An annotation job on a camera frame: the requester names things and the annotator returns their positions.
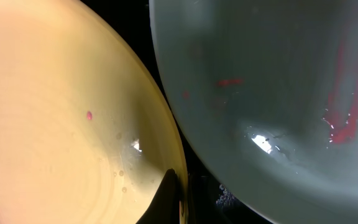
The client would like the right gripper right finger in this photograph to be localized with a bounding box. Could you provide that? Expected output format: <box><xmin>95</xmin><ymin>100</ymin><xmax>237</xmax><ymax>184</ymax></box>
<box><xmin>188</xmin><ymin>174</ymin><xmax>229</xmax><ymax>224</ymax></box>

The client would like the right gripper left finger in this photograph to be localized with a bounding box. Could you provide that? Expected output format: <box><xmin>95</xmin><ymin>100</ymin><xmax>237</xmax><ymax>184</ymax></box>
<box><xmin>137</xmin><ymin>169</ymin><xmax>180</xmax><ymax>224</ymax></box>

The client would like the yellow plate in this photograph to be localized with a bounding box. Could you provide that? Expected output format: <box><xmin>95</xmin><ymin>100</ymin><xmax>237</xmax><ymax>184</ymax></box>
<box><xmin>0</xmin><ymin>1</ymin><xmax>188</xmax><ymax>223</ymax></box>

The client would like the light blue plate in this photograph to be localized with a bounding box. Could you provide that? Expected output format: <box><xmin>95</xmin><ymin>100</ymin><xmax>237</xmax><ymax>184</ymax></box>
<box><xmin>149</xmin><ymin>0</ymin><xmax>358</xmax><ymax>223</ymax></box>

